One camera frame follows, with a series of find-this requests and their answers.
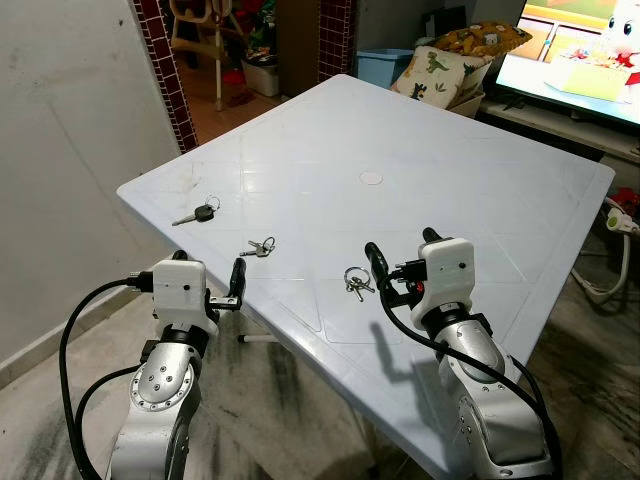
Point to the white dinosaur print pillow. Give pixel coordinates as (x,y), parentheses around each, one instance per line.
(435,70)

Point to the red toy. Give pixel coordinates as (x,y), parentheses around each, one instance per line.
(627,197)

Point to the round white table plug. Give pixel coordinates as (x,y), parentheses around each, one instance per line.
(371,178)

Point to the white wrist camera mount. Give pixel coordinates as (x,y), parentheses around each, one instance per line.
(445,275)
(180,290)

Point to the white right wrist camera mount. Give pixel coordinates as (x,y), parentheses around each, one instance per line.
(445,275)

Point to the black-headed car key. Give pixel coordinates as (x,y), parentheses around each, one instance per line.
(203,212)

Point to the light blue plastic bin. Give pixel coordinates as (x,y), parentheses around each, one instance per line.
(380,68)

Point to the yellow patterned pillow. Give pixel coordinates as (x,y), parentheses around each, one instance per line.
(480,40)

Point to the small silver key pair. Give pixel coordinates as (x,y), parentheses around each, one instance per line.
(255,249)

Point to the white plastic table leg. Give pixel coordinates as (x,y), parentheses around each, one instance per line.
(255,338)

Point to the white nozzle with green band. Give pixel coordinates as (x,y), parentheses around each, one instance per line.
(620,218)

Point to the flat screen television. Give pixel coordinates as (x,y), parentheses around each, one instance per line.
(580,60)

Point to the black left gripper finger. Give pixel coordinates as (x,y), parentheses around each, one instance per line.
(239,275)
(181,256)

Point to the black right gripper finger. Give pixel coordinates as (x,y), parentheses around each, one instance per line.
(431,237)
(376,262)

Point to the grey television stand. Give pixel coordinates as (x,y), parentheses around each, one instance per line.
(570,130)

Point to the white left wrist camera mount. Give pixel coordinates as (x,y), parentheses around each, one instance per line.
(180,290)

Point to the dark brown wooden door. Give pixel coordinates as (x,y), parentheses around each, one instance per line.
(298,45)

